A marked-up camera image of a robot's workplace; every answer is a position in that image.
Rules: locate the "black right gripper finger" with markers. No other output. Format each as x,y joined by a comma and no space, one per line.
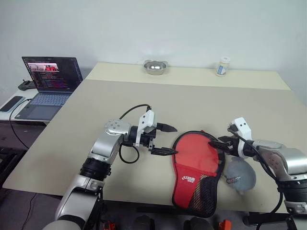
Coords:
219,146
227,139

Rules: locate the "grey remote controller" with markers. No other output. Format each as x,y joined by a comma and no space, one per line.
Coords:
25,85

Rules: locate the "red table tennis paddle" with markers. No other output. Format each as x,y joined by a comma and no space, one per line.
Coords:
194,151

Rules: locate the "small orange part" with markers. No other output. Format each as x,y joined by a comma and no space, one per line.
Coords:
225,225

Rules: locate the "white plastic bottle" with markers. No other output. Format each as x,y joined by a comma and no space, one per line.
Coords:
222,69

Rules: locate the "silver robot torso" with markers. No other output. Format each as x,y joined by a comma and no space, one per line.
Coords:
57,225

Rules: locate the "open grey laptop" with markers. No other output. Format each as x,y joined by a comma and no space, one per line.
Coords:
48,100

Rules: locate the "black smartphone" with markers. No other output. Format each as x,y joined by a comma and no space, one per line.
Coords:
10,103

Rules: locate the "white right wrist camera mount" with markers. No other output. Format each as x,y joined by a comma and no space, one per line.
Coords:
242,127

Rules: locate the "black metal table frame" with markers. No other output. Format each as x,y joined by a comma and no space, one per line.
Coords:
263,218

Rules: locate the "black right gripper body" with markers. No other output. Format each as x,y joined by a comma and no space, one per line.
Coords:
235,146

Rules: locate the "metal bowl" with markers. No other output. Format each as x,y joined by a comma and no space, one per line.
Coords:
156,70

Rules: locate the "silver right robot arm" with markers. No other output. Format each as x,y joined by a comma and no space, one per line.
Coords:
287,163

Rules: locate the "dark rounded shape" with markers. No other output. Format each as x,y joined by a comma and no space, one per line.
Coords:
197,224

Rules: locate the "red and black paddle case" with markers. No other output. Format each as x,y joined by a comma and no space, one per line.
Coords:
184,189

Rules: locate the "grey soft pouch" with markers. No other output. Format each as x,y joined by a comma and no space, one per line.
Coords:
242,175

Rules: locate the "white side table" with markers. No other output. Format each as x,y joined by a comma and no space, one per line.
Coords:
4,116

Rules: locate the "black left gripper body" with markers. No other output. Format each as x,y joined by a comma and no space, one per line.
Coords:
148,140

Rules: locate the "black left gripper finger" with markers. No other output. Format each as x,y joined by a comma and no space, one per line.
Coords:
164,151
166,128

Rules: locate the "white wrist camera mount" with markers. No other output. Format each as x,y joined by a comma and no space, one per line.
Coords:
242,127
148,119

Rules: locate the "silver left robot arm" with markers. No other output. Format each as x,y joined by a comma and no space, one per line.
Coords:
105,143

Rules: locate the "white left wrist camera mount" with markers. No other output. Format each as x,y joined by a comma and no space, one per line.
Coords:
148,119

